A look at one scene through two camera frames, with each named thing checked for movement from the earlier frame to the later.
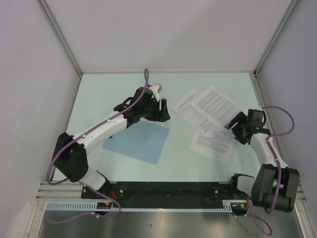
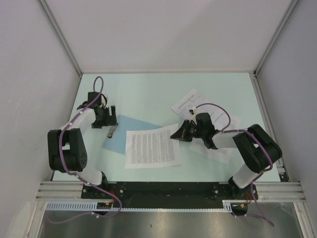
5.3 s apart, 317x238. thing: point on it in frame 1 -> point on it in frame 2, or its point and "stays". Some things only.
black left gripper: x=162 y=115 -> x=110 y=120
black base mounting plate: x=143 y=193 stays
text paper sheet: x=217 y=105 -> x=152 y=148
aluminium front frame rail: x=48 y=192 stays
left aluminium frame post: x=63 y=41 stays
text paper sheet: x=217 y=145 stays
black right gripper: x=240 y=118 -> x=182 y=133
